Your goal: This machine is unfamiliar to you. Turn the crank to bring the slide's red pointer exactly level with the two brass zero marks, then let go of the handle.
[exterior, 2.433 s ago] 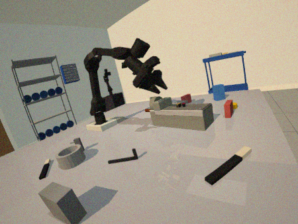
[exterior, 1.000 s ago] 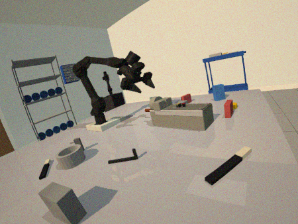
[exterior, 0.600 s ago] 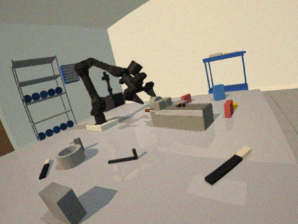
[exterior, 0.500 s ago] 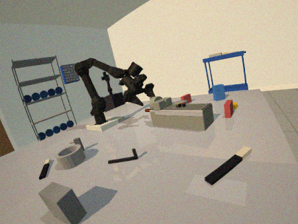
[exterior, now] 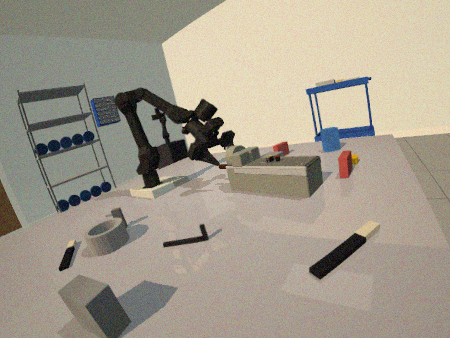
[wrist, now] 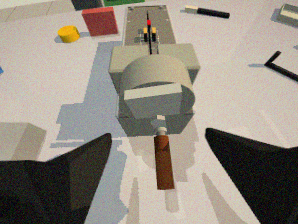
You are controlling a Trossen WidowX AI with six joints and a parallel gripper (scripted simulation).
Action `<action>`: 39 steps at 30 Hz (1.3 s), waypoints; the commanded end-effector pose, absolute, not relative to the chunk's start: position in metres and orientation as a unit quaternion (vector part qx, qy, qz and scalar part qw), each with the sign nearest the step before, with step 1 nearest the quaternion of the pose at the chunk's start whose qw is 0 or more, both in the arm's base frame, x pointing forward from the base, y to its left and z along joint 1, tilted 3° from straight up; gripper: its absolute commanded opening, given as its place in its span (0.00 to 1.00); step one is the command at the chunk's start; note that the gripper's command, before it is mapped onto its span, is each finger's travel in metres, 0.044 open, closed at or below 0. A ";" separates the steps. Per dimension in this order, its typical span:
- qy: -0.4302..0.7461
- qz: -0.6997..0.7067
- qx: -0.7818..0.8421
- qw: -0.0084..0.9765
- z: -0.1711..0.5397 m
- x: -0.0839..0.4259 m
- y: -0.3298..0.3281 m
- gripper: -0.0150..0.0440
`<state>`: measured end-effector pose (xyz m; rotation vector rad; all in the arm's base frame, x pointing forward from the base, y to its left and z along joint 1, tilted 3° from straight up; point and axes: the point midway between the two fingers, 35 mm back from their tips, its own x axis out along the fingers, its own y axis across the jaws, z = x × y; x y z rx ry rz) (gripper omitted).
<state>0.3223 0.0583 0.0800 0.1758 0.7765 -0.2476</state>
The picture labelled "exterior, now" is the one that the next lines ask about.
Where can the blue block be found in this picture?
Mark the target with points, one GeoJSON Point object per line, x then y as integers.
{"type": "Point", "coordinates": [330, 139]}

